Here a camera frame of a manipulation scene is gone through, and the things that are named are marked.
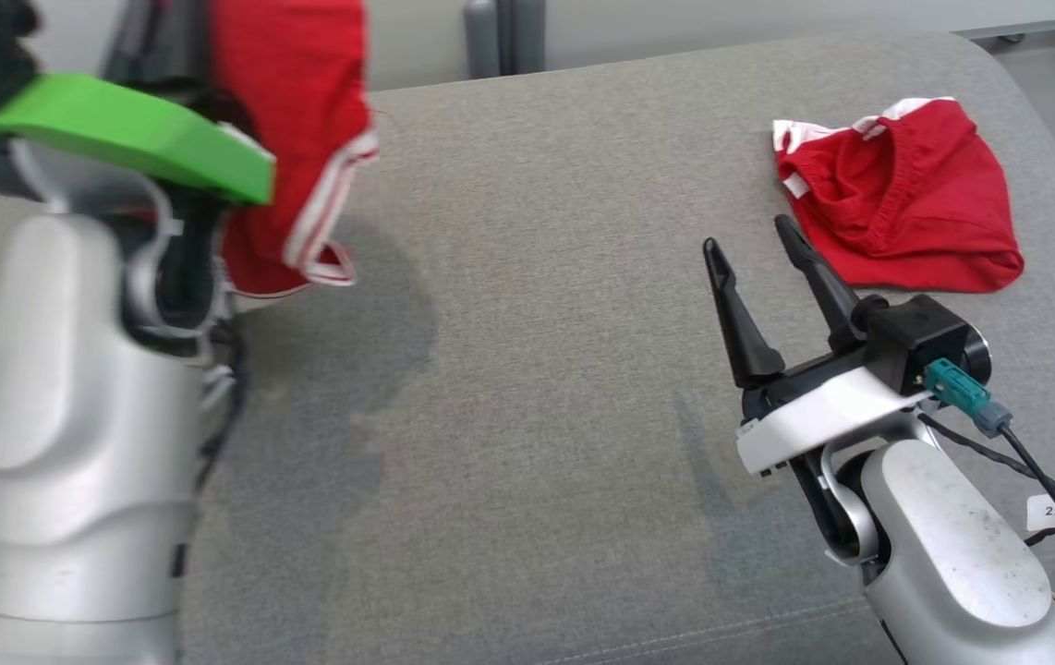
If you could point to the grey partition base rail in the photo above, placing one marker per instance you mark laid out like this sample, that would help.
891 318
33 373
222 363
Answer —
1045 26

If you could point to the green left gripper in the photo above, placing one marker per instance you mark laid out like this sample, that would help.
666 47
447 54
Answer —
121 120

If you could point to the teal right camera connector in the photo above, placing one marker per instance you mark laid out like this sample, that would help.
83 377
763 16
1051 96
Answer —
957 386

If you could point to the red shorts with white trim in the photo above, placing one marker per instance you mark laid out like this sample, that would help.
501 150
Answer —
915 212

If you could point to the red and white basketball jersey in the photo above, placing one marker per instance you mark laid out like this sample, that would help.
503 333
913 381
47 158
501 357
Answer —
287 92

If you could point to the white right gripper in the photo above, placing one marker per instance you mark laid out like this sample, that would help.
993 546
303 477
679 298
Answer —
814 416

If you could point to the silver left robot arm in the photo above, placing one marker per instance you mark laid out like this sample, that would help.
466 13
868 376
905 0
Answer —
84 416

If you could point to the grey fabric sofa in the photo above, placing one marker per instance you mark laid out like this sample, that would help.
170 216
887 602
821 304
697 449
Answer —
537 369

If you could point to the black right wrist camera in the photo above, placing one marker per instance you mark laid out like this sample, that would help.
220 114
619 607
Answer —
915 332

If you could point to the grey partition post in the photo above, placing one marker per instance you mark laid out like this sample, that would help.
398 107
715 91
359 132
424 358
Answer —
504 37

